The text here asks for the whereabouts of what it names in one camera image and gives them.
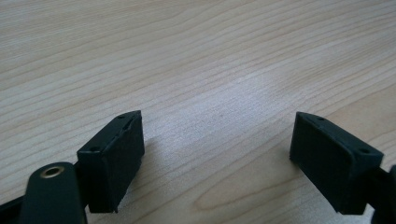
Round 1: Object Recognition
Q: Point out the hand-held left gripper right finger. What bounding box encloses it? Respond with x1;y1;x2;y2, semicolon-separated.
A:
289;111;385;216

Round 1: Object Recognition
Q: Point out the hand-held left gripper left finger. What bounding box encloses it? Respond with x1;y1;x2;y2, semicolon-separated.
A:
76;109;146;215

